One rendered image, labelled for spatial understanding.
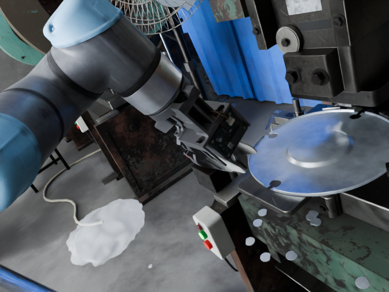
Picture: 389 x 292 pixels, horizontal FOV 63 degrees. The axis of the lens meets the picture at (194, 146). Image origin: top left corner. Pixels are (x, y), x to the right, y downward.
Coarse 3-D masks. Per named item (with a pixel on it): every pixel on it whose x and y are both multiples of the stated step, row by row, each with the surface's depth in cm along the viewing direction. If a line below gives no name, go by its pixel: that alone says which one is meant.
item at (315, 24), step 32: (288, 0) 56; (320, 0) 51; (288, 32) 58; (320, 32) 54; (384, 32) 55; (288, 64) 60; (320, 64) 54; (352, 64) 53; (384, 64) 57; (320, 96) 58
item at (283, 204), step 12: (252, 180) 64; (276, 180) 61; (240, 192) 64; (252, 192) 61; (264, 192) 60; (276, 192) 58; (264, 204) 58; (276, 204) 56; (288, 204) 55; (300, 204) 54; (312, 204) 68; (324, 204) 64; (336, 204) 64; (288, 216) 54; (336, 216) 65
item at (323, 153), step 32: (288, 128) 75; (320, 128) 70; (352, 128) 66; (384, 128) 62; (256, 160) 69; (288, 160) 65; (320, 160) 60; (352, 160) 58; (384, 160) 54; (288, 192) 56; (320, 192) 53
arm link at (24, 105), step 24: (0, 96) 29; (24, 96) 30; (0, 120) 25; (24, 120) 27; (48, 120) 30; (0, 144) 24; (24, 144) 26; (48, 144) 29; (0, 168) 23; (24, 168) 25; (0, 192) 24
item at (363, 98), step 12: (384, 72) 58; (288, 84) 69; (372, 84) 56; (384, 84) 54; (300, 96) 68; (312, 96) 65; (336, 96) 60; (348, 96) 58; (360, 96) 56; (372, 96) 54; (384, 96) 55
